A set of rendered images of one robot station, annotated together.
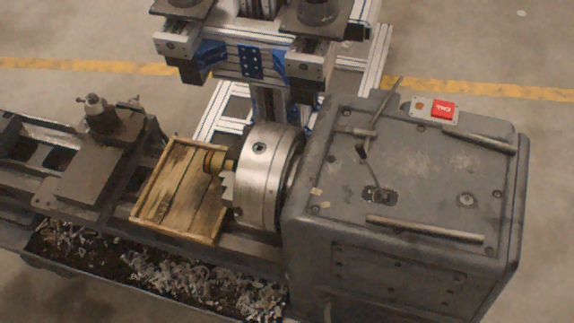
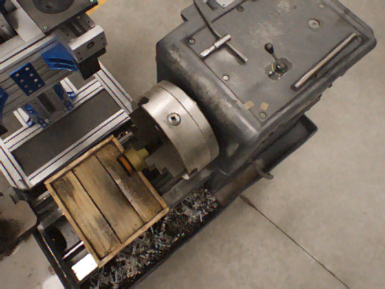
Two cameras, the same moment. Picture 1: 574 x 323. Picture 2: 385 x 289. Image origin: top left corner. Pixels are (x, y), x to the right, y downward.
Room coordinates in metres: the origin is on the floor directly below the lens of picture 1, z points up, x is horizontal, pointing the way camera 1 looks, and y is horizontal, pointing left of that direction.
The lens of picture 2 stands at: (0.75, 0.39, 2.10)
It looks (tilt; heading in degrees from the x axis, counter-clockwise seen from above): 68 degrees down; 295
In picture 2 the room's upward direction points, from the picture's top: 4 degrees clockwise
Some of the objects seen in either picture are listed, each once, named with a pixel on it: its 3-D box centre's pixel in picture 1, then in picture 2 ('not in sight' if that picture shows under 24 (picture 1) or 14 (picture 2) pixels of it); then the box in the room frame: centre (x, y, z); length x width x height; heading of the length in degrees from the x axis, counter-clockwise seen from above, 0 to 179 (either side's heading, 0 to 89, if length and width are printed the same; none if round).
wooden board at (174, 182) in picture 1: (192, 187); (107, 196); (1.02, 0.33, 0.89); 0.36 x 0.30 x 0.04; 157
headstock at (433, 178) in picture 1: (404, 205); (252, 67); (0.77, -0.32, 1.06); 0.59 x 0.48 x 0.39; 67
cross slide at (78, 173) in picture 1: (103, 152); (13, 255); (1.16, 0.63, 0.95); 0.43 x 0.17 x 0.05; 157
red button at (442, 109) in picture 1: (442, 110); not in sight; (0.94, -0.44, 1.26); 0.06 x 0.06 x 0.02; 67
